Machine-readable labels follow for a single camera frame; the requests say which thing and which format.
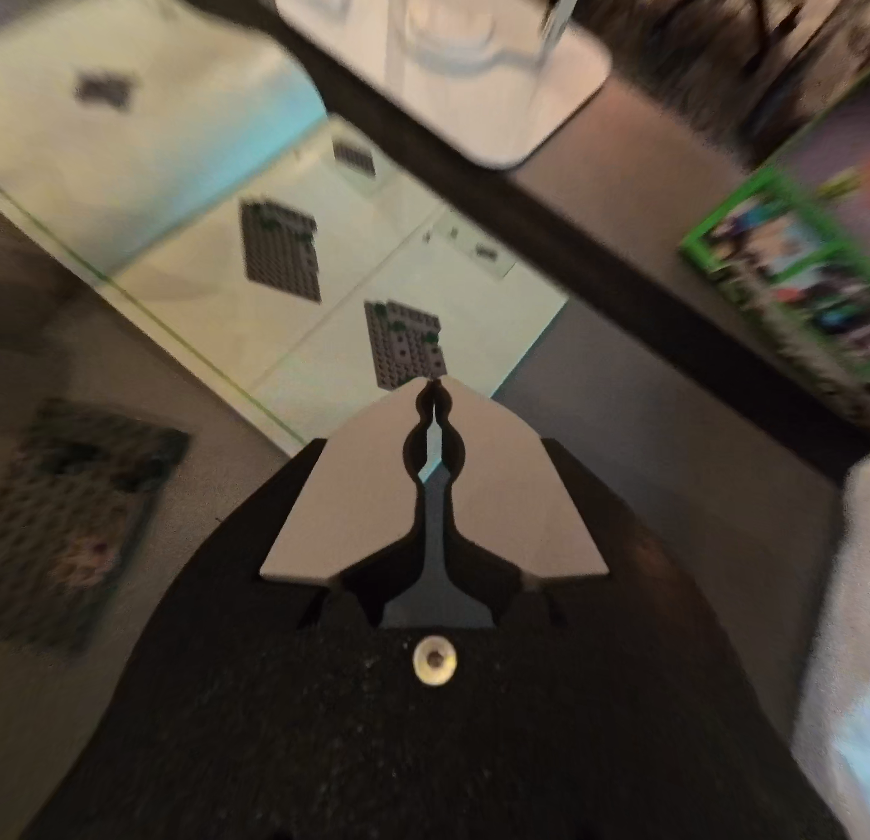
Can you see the instruction booklet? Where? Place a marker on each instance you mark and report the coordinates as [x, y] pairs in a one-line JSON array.
[[204, 275]]

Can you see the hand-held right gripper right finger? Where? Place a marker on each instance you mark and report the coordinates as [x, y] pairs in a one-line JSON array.
[[523, 507]]

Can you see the white bag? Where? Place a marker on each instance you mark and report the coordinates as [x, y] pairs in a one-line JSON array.
[[836, 649]]

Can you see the green toy box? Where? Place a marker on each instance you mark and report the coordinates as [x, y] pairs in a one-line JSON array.
[[781, 275]]

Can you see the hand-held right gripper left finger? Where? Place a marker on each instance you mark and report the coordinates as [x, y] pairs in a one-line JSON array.
[[353, 507]]

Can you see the grey studded building baseplate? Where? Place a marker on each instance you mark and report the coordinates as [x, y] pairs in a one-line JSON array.
[[75, 513]]

